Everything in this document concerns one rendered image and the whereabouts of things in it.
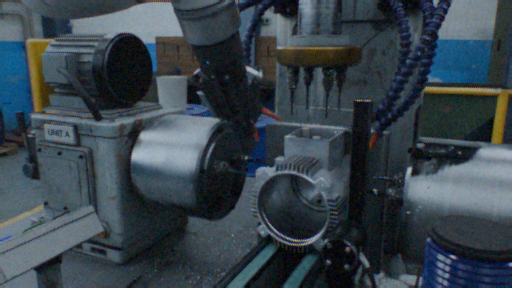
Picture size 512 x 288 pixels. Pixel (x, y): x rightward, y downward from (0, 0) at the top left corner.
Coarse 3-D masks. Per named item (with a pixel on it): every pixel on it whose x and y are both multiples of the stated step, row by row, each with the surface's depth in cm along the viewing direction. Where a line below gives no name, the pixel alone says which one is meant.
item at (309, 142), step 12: (300, 132) 99; (312, 132) 100; (324, 132) 99; (336, 132) 96; (288, 144) 91; (300, 144) 89; (312, 144) 88; (324, 144) 87; (336, 144) 92; (288, 156) 91; (312, 156) 89; (324, 156) 88; (336, 156) 92; (324, 168) 88
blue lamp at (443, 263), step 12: (432, 240) 32; (432, 252) 29; (444, 252) 28; (432, 264) 29; (444, 264) 28; (456, 264) 27; (468, 264) 27; (480, 264) 26; (492, 264) 26; (504, 264) 26; (432, 276) 29; (444, 276) 28; (456, 276) 27; (468, 276) 27; (480, 276) 26; (492, 276) 26; (504, 276) 26
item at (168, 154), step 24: (168, 120) 102; (192, 120) 100; (216, 120) 99; (144, 144) 98; (168, 144) 96; (192, 144) 93; (216, 144) 96; (144, 168) 97; (168, 168) 94; (192, 168) 91; (216, 168) 95; (240, 168) 108; (144, 192) 99; (168, 192) 96; (192, 192) 92; (216, 192) 98; (240, 192) 109; (192, 216) 100; (216, 216) 100
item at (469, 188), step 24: (432, 144) 77; (456, 144) 76; (480, 144) 75; (504, 144) 76; (408, 168) 74; (432, 168) 72; (456, 168) 71; (480, 168) 70; (504, 168) 69; (384, 192) 80; (408, 192) 72; (432, 192) 71; (456, 192) 69; (480, 192) 68; (504, 192) 67; (408, 216) 72; (432, 216) 70; (480, 216) 67; (504, 216) 66; (408, 240) 73
